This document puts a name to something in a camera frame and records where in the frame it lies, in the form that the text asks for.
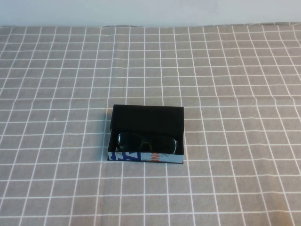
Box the grey white checked tablecloth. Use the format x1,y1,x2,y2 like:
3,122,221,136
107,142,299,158
0,22,301,226

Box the black sunglasses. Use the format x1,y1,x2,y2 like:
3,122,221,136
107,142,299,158
116,132,178,154

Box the black printed glasses case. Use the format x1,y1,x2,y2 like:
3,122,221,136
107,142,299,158
107,104,186,164

